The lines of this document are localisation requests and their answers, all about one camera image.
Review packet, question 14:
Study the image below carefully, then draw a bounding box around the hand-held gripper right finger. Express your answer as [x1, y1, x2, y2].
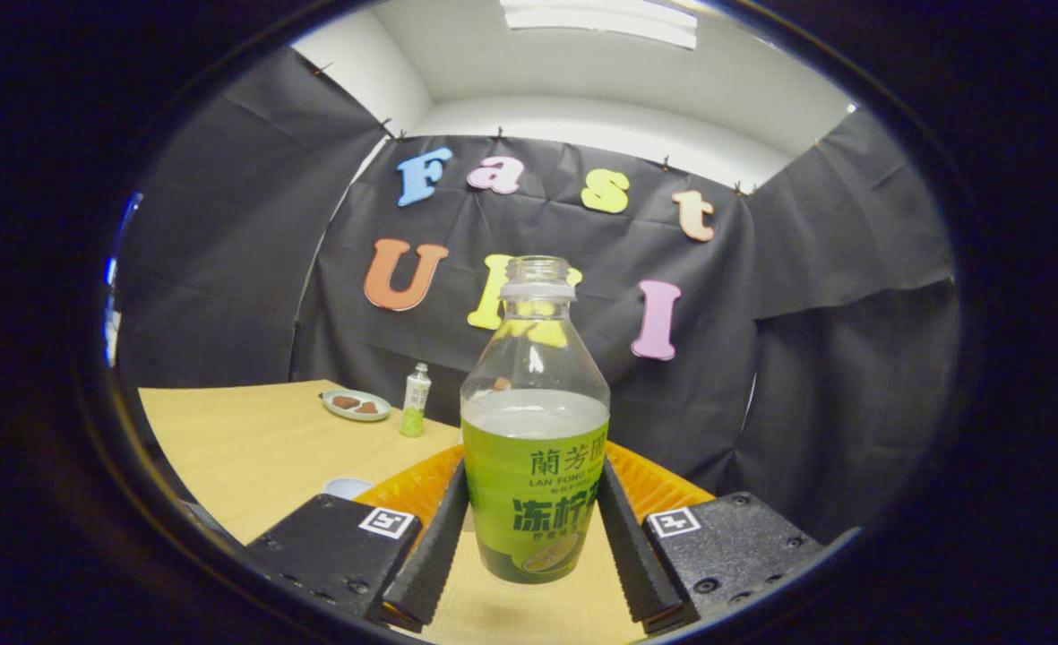
[596, 441, 859, 635]

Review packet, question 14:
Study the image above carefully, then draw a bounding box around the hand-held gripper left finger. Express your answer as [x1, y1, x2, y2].
[244, 444, 471, 628]

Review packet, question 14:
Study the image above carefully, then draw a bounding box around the green label juice bottle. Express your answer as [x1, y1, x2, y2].
[460, 255, 611, 585]

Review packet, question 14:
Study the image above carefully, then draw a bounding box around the small capped green bottle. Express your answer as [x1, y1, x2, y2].
[400, 363, 433, 438]

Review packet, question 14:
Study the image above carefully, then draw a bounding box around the pale green plate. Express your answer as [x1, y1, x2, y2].
[321, 389, 392, 422]

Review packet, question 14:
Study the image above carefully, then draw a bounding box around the black backdrop cloth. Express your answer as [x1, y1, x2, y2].
[112, 45, 959, 543]

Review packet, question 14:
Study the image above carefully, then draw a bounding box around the wooden table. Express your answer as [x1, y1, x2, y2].
[137, 380, 650, 645]

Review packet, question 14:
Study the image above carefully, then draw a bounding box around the ceiling light panel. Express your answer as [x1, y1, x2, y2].
[500, 0, 700, 50]

